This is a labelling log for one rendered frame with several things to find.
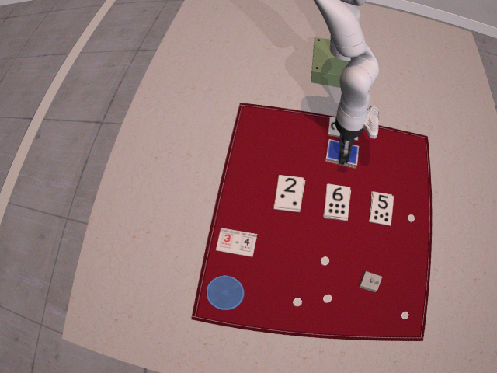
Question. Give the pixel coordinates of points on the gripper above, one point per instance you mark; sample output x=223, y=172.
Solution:
x=348, y=132

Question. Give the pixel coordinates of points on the blue-backed plywood card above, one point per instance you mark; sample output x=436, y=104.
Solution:
x=333, y=151

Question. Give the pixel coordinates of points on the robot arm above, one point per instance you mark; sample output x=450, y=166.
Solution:
x=357, y=77

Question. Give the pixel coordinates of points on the white card three pips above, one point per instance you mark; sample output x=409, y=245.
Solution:
x=332, y=126

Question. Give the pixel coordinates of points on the white card pile six pips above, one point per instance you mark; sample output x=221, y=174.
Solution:
x=337, y=202

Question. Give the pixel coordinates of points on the white card pile five pips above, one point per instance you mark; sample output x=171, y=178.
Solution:
x=381, y=208

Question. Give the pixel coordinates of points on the white card pile two pips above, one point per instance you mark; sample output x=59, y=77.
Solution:
x=289, y=202

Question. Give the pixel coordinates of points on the pale wide rule card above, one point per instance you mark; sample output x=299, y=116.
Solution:
x=237, y=242

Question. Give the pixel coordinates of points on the grey block with peg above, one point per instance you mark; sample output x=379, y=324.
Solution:
x=370, y=281

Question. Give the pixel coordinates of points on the red felt mat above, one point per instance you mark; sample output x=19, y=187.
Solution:
x=272, y=291

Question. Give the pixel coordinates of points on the blue flat disc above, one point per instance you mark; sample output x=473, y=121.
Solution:
x=225, y=292

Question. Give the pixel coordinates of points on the pale beige stone table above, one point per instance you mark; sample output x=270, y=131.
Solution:
x=155, y=194

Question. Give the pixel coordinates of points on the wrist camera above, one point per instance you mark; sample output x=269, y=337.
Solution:
x=372, y=122

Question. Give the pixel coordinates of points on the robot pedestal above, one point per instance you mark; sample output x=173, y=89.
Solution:
x=320, y=66

